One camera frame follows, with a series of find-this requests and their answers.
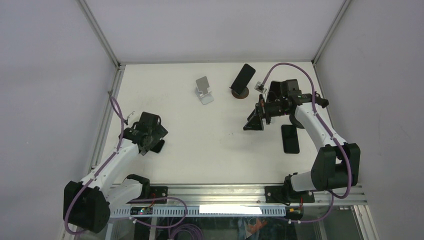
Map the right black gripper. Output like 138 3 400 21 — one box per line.
243 94 291 131

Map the black phone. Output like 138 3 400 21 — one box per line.
267 81 282 102
150 139 165 154
281 124 300 154
230 63 256 94

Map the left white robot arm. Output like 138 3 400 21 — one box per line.
63 111 168 233

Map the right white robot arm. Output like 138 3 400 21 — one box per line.
243 79 361 204

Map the black stand wooden base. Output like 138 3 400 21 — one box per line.
230 87 250 99

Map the black round-base clamp stand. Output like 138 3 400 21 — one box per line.
288 92 329 129

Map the silver phone stand left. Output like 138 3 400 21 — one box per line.
195 76 214 105

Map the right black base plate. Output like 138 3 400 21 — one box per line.
264 185 315 205

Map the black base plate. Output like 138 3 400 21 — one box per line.
148 185 169 204
264 185 315 205

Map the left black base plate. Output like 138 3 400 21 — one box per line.
148 185 169 204

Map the aluminium mounting rail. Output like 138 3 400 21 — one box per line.
67 183 369 208

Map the white slotted cable duct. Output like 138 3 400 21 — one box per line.
110 204 286 219

